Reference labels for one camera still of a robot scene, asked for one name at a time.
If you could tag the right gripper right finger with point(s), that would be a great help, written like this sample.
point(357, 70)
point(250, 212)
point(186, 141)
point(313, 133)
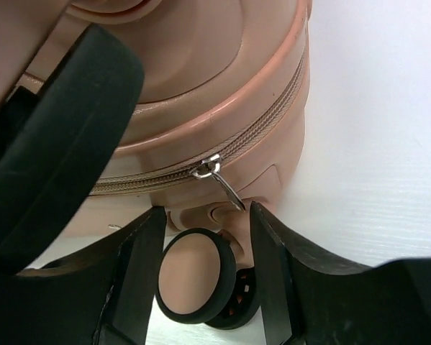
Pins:
point(309, 295)

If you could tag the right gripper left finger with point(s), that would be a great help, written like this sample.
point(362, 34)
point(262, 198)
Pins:
point(101, 294)

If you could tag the pink hard-shell suitcase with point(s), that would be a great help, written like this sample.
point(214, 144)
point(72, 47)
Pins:
point(111, 108)

